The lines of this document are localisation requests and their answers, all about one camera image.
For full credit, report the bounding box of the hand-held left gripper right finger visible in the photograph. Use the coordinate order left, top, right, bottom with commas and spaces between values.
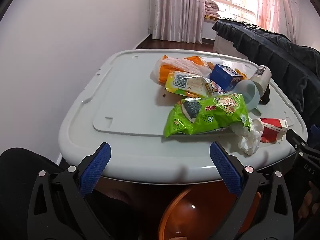
209, 141, 295, 240

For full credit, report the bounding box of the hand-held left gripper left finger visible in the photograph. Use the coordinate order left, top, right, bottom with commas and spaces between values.
27, 142, 118, 240

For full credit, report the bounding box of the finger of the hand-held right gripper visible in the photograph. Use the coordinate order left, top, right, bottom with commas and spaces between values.
286, 129, 320, 156

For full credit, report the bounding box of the white paper towel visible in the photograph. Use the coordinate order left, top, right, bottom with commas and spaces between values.
231, 117, 264, 155

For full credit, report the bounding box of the orange plastic bucket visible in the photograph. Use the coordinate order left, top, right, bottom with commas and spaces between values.
157, 180, 263, 240

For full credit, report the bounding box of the orange and white plastic bag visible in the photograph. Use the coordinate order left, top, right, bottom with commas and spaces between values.
153, 55, 213, 85

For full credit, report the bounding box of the person's right hand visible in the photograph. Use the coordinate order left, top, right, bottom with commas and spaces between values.
299, 181, 320, 222

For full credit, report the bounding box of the red and white paper box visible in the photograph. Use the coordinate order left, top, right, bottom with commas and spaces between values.
259, 117, 289, 144

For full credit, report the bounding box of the green seaweed snack packet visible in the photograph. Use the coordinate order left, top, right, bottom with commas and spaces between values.
164, 93, 252, 138

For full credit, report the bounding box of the translucent blue plastic cup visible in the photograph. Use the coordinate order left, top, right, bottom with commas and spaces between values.
232, 80, 263, 113

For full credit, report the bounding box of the white bottle with dark cap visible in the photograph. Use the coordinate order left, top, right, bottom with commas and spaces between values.
250, 65, 272, 98

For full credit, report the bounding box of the white plastic table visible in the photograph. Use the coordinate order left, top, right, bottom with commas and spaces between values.
58, 49, 308, 184

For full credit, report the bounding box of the blue paper carton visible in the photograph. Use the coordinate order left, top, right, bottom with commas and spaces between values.
209, 64, 243, 92

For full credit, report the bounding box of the dark bed blanket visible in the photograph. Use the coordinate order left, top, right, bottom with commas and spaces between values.
212, 19, 320, 130

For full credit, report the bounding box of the yellow green snack packet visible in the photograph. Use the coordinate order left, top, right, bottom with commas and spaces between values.
165, 70, 225, 99

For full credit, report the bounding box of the pink dotted curtain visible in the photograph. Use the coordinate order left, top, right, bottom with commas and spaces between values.
149, 0, 206, 43
255, 0, 300, 43

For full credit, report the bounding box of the stack of folded pink blankets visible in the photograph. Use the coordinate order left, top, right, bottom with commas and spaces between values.
204, 0, 220, 20

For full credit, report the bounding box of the white bed frame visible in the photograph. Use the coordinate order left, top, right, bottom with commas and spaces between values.
214, 34, 250, 60

